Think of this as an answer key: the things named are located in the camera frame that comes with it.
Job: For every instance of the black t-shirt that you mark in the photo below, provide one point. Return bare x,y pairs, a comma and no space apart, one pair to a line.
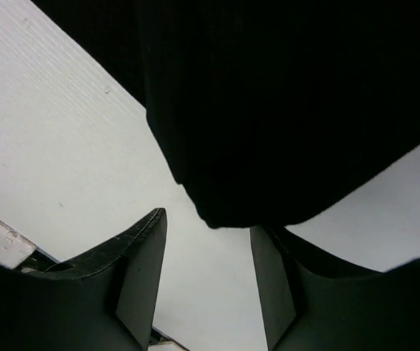
267,112

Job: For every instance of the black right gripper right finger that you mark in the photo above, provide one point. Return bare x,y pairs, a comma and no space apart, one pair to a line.
313,300

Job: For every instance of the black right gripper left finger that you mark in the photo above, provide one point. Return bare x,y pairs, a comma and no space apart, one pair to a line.
18,311

